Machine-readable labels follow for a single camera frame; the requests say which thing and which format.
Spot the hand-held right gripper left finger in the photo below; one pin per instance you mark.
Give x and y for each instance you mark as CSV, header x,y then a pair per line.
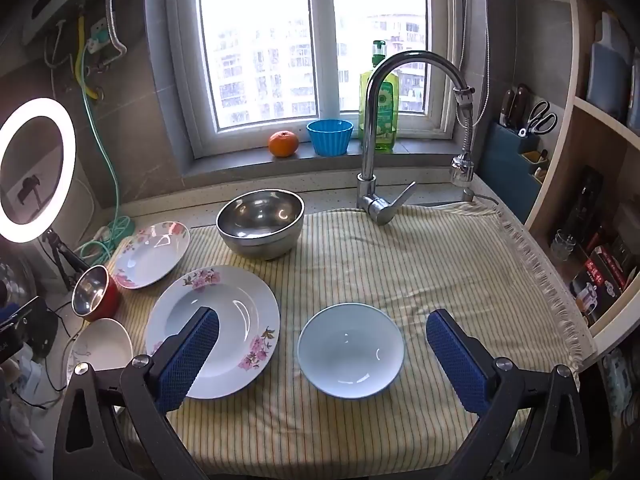
x,y
190,355

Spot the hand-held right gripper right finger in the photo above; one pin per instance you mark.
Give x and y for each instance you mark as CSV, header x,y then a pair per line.
x,y
455,360

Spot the large blossom-print white plate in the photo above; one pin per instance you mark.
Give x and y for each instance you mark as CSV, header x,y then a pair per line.
x,y
235,295

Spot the light blue bowl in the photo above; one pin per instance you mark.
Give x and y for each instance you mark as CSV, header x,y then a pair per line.
x,y
350,350

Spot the rose-print white plate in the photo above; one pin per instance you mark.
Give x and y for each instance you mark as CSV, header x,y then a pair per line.
x,y
150,255

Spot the large steel bowl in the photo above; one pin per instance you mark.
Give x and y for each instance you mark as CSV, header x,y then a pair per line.
x,y
260,242

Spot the white bowl at left edge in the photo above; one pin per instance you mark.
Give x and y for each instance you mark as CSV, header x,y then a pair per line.
x,y
100,345

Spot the yellow striped cloth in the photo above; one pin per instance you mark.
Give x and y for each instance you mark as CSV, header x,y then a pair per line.
x,y
400,270

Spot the small glass cup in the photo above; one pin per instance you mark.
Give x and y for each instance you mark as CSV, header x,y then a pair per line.
x,y
563,245

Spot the red printed box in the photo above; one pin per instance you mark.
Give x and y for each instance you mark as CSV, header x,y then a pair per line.
x,y
597,280

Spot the blue-grey knife block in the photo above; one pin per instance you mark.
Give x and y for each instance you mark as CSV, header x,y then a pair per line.
x,y
505,160

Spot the wooden shelf unit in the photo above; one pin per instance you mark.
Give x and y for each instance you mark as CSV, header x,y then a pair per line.
x,y
565,160

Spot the orange fruit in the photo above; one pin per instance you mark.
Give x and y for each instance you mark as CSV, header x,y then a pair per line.
x,y
283,144

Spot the chrome faucet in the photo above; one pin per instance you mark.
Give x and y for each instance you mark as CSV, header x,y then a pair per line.
x,y
370,125

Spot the kitchen scissors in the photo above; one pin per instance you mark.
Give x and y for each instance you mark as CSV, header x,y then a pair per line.
x,y
537,119

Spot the blue fluted cup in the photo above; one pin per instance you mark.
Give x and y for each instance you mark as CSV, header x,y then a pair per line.
x,y
330,137

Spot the green dish soap bottle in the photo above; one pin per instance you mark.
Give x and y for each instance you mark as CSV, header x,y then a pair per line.
x,y
391,110

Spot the yellow gas pipe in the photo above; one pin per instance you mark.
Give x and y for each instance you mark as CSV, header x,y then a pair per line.
x,y
80,55

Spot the blue plastic container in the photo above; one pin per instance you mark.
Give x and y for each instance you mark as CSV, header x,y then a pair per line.
x,y
607,75

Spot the window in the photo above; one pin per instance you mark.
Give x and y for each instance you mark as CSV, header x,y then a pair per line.
x,y
260,35

